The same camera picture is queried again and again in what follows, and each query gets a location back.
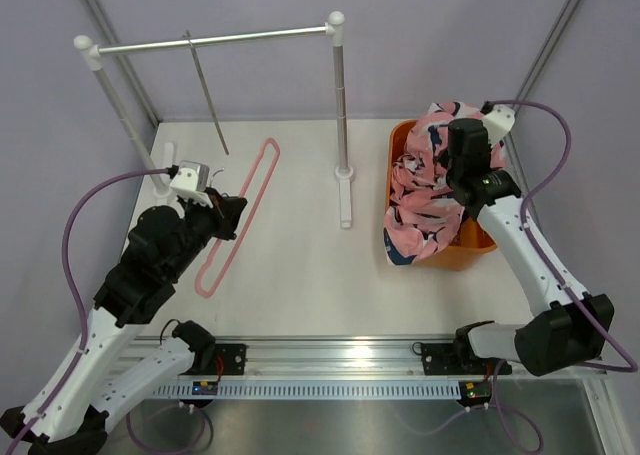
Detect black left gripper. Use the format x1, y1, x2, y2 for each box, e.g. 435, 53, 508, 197
166, 186, 247, 280

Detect pink hanger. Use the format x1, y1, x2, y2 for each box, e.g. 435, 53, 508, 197
194, 137, 281, 299

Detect grey metal hanger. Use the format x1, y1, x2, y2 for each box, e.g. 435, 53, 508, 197
184, 29, 230, 156

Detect pink shark print shorts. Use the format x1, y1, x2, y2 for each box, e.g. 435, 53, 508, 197
382, 101, 482, 266

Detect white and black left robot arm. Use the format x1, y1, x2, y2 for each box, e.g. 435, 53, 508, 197
1, 188, 247, 454

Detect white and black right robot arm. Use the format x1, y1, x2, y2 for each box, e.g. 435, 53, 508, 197
446, 118, 614, 376

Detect silver clothes rack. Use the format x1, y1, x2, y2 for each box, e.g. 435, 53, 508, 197
73, 11, 355, 229

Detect orange plastic basket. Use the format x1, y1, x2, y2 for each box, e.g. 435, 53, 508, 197
385, 119, 497, 271

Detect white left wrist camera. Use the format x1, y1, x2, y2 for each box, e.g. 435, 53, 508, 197
169, 161, 213, 208

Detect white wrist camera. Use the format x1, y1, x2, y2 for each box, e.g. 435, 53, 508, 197
480, 101, 516, 146
169, 161, 213, 208

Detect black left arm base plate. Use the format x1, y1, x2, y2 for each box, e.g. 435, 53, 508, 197
185, 343, 247, 376

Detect white slotted cable duct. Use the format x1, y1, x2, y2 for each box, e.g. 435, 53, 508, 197
149, 380, 461, 400

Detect aluminium front rail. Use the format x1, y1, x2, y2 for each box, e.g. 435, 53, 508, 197
216, 337, 485, 380

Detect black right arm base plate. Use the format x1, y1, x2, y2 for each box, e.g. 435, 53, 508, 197
417, 341, 499, 376

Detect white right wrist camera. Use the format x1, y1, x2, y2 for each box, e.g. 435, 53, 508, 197
480, 101, 516, 146

